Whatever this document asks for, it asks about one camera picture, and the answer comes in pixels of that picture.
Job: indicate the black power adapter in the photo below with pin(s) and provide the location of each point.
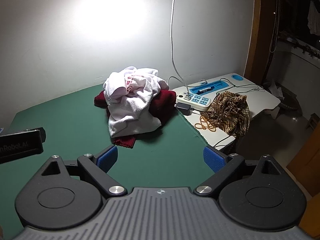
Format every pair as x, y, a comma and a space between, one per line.
183, 107

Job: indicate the white side table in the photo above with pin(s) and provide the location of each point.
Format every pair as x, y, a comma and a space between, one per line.
260, 100

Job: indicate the blue white power strip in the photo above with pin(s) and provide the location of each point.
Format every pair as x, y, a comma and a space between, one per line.
200, 100

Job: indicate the tiger print cloth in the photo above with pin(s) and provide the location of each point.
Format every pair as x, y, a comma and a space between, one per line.
230, 110

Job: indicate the hanging white garment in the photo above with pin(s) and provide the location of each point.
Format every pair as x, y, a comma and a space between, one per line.
313, 17

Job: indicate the dark round basket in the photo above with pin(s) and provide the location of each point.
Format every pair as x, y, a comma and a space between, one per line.
290, 102

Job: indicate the white shirt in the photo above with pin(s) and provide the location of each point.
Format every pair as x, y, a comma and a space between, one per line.
130, 105

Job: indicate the dark red sweater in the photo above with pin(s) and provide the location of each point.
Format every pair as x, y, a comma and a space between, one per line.
162, 105

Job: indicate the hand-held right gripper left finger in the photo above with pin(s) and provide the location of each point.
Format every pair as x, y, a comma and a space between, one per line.
107, 158

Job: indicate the wooden door frame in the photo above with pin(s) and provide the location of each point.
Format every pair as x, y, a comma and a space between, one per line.
260, 42

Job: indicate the brown cardboard box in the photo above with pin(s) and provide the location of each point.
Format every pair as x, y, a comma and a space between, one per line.
307, 160

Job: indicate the green table cover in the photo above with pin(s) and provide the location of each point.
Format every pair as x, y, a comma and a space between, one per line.
62, 120

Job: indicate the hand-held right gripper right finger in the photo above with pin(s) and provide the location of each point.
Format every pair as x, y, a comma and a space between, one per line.
213, 158

